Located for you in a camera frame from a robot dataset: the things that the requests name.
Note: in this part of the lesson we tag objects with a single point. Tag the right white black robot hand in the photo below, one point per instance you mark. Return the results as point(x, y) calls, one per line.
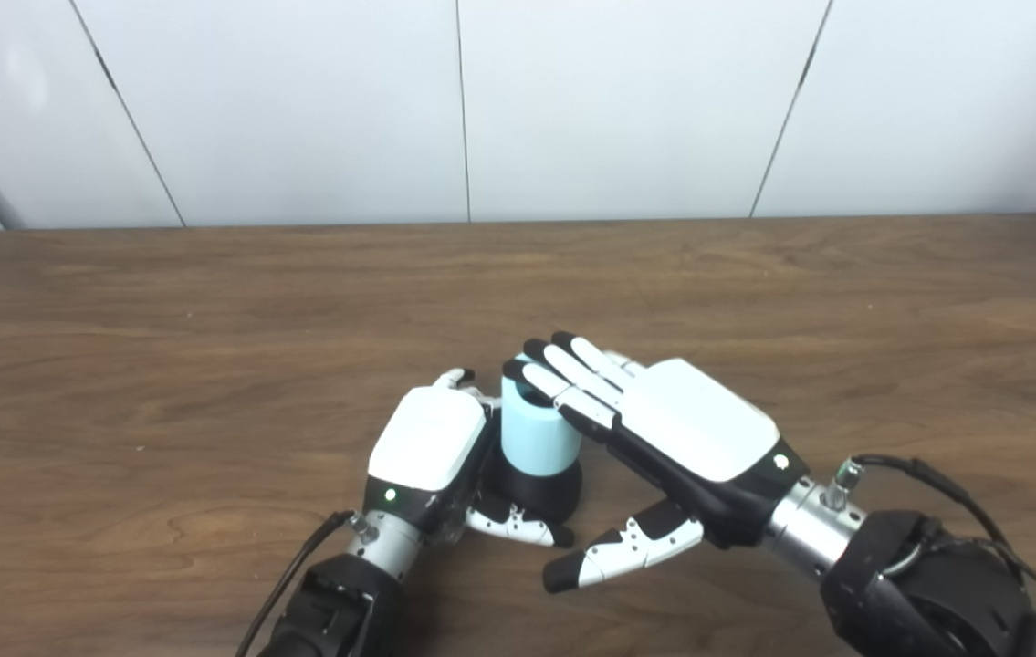
point(700, 429)

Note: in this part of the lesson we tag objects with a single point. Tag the black funnel-shaped nozzle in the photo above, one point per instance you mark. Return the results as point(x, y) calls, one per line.
point(540, 497)

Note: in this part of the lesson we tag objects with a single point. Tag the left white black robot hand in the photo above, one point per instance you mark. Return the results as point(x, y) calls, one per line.
point(431, 443)

